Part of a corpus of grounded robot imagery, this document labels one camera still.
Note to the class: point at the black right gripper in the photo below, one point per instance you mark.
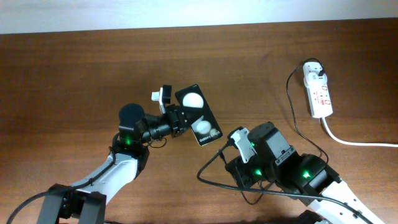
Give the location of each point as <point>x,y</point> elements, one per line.
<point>239,168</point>

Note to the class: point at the white power strip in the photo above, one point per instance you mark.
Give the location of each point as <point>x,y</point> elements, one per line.
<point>319,100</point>

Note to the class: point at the black smartphone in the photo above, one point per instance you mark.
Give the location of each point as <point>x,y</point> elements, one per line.
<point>199,115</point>

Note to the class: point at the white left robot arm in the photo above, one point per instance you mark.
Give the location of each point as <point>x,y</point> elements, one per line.
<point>87,198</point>

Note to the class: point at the white usb charger plug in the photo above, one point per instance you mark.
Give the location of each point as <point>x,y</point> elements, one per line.
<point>314,74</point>

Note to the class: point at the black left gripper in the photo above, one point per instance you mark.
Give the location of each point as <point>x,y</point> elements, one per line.
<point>176,118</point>

